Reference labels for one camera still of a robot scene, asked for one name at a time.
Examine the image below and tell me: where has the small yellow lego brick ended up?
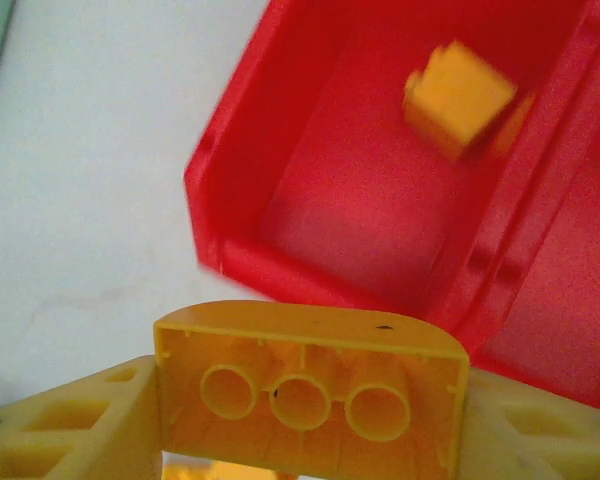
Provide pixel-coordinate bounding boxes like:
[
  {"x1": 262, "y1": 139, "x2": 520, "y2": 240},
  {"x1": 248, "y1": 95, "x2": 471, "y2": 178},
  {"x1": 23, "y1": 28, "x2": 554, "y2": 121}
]
[{"x1": 403, "y1": 42, "x2": 537, "y2": 162}]

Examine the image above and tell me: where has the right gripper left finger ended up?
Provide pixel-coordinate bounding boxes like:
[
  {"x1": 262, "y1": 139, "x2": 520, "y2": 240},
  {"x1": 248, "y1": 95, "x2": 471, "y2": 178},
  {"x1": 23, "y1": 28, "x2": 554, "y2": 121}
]
[{"x1": 0, "y1": 353, "x2": 169, "y2": 480}]

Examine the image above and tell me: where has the long yellow lego brick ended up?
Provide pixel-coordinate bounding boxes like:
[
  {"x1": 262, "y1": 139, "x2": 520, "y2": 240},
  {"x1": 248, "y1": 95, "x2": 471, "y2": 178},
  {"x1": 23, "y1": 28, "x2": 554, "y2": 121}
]
[{"x1": 153, "y1": 299, "x2": 470, "y2": 480}]

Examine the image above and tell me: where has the red three-compartment bin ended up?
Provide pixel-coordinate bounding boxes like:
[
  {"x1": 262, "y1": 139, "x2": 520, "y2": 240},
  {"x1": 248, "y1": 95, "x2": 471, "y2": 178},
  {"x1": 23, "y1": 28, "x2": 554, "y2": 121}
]
[{"x1": 183, "y1": 0, "x2": 600, "y2": 419}]

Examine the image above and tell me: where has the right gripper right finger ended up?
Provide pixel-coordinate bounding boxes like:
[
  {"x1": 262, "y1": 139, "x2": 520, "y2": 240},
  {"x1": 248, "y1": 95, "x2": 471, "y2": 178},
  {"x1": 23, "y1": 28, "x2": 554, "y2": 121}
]
[{"x1": 454, "y1": 367, "x2": 600, "y2": 480}]

